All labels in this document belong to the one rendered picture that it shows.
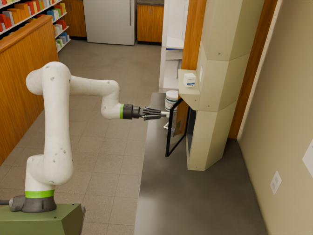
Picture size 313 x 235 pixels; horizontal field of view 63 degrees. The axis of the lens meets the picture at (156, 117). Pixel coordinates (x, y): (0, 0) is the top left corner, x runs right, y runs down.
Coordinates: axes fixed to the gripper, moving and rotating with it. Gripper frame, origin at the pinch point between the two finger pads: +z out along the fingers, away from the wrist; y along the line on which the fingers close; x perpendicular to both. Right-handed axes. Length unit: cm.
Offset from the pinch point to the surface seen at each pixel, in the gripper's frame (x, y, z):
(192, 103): -14.6, -8.7, 13.5
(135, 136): 131, 136, -35
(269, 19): -52, 28, 55
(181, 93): -20.0, -7.8, 6.8
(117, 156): 131, 96, -51
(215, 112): -9.9, -8.6, 26.8
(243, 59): -38, 1, 38
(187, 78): -25.3, -0.2, 9.5
